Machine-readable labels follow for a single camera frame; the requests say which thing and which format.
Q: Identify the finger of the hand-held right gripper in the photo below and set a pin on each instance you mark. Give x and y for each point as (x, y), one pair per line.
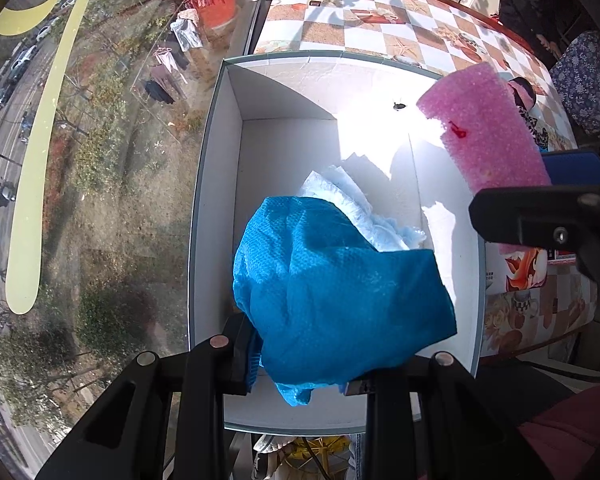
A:
(530, 215)
(575, 167)

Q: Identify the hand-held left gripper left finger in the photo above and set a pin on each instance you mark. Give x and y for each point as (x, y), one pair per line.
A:
(240, 355)

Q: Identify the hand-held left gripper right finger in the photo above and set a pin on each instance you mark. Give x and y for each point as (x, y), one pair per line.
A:
(382, 385)

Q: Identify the pink foam sponge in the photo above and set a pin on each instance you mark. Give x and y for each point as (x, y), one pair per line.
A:
(485, 130)

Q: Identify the blue cloth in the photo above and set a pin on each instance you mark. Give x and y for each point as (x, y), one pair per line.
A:
(330, 290)

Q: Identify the white cardboard box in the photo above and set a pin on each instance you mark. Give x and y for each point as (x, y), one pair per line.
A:
(280, 160)

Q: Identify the patterned fabric piece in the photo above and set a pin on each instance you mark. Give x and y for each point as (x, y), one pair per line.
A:
(537, 132)

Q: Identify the fox print tissue box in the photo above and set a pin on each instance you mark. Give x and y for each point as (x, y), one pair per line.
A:
(522, 270)

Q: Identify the blue floral chair cover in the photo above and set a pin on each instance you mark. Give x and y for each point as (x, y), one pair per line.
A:
(587, 80)

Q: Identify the white crumpled cloth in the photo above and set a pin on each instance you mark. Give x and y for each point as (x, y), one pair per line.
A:
(360, 200)

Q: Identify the person's maroon clothing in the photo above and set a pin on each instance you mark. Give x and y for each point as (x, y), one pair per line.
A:
(575, 435)

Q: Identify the checkered tablecloth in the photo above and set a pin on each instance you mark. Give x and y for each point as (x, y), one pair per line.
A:
(360, 25)

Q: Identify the yellow window decal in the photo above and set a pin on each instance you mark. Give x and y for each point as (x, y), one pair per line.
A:
(40, 160)

